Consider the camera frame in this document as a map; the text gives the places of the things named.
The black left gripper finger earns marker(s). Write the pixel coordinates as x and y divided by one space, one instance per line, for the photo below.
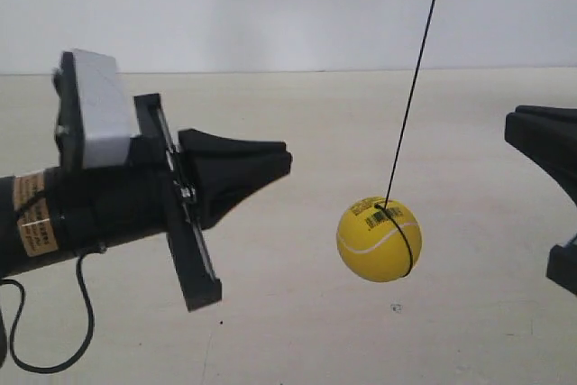
224 183
197 144

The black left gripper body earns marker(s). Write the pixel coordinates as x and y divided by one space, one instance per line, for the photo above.
152 192

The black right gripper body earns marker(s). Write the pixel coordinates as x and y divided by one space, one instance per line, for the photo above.
561 265

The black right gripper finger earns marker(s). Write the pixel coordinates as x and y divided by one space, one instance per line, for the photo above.
551 146
545 121

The yellow tennis ball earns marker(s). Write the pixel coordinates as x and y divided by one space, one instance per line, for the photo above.
379 239

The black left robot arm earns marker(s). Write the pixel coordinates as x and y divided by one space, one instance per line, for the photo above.
29 216

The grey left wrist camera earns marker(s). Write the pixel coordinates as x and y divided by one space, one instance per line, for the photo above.
96 120

